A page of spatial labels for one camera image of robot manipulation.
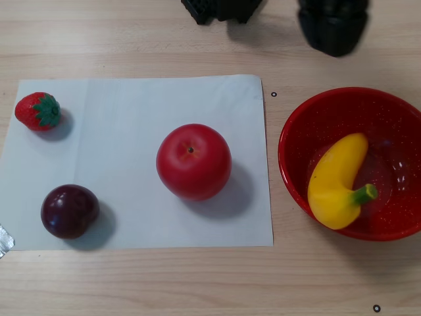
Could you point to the yellow toy banana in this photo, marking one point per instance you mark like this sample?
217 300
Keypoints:
335 184

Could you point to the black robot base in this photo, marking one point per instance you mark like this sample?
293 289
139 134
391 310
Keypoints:
227 8

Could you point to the red speckled bowl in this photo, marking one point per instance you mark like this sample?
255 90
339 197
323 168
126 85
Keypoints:
329 108

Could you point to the red toy apple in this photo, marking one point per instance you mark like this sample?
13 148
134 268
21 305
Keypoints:
194 168

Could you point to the white paper sheet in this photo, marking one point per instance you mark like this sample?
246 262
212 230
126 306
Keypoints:
131 108

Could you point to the red toy strawberry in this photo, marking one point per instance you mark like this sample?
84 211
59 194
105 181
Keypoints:
29 112

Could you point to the dark purple toy plum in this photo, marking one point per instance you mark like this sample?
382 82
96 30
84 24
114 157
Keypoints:
69 212

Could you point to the grey tape piece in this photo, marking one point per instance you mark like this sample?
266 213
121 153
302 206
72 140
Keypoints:
5 242

